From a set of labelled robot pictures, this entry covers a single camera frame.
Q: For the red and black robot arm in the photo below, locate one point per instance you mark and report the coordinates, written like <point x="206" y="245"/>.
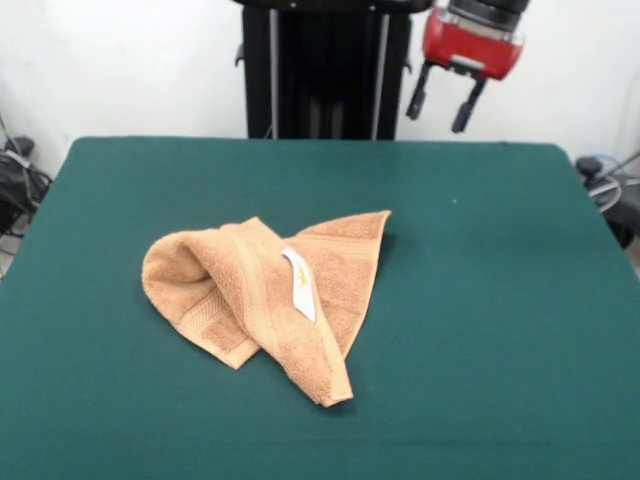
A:
<point x="490" y="10"/>

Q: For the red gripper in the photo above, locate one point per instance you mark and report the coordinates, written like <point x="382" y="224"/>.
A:
<point x="470" y="45"/>

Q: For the tan terry towel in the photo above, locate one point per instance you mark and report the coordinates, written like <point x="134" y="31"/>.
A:
<point x="240" y="300"/>

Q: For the dark green table cloth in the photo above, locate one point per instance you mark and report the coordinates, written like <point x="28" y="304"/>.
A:
<point x="450" y="350"/>

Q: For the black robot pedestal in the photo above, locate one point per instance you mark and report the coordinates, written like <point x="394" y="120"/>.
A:
<point x="325" y="75"/>

